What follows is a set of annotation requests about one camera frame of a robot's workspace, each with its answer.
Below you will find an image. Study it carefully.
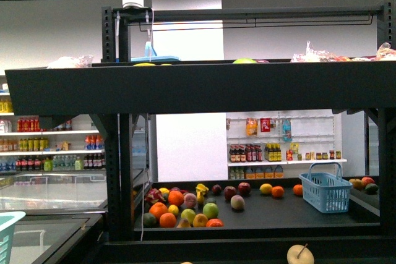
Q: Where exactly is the teal plastic shopping basket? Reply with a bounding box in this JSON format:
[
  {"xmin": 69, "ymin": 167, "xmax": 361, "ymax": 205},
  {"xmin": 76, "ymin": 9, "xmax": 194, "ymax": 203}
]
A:
[{"xmin": 0, "ymin": 211, "xmax": 26, "ymax": 264}]

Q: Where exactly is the small blue basket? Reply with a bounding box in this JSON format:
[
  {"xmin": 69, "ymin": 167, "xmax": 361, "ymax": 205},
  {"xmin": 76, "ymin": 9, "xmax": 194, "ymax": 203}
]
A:
[{"xmin": 299, "ymin": 162, "xmax": 353, "ymax": 214}]

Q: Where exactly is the black shelf frame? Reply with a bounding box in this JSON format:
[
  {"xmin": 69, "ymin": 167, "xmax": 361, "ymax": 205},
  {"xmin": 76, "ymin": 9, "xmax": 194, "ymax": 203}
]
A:
[{"xmin": 6, "ymin": 2, "xmax": 395, "ymax": 263}]

